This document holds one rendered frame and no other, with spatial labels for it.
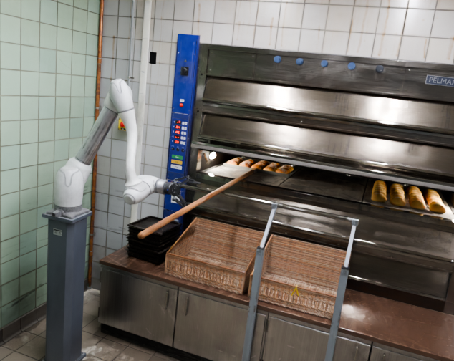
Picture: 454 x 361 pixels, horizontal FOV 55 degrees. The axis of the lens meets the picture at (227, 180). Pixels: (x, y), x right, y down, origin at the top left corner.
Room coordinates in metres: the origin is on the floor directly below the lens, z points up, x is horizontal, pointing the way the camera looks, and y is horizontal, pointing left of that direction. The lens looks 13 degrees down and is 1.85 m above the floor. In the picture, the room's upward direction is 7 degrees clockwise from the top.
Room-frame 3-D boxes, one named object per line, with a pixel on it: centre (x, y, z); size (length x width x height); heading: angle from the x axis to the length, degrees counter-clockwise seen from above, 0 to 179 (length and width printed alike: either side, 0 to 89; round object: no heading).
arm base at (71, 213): (2.43, 0.92, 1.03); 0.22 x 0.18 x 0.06; 165
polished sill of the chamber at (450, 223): (2.88, -0.63, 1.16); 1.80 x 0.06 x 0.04; 71
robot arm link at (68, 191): (2.46, 0.92, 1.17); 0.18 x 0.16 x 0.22; 15
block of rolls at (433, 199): (3.08, -1.31, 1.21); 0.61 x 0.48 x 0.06; 161
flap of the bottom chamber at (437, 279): (2.86, -0.62, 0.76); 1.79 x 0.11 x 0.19; 71
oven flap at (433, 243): (2.86, -0.62, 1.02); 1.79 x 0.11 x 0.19; 71
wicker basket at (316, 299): (2.60, -0.54, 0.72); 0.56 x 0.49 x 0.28; 72
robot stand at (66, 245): (2.45, 0.92, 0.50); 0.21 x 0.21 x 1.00; 75
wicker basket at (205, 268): (2.79, 0.01, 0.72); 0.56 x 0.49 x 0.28; 72
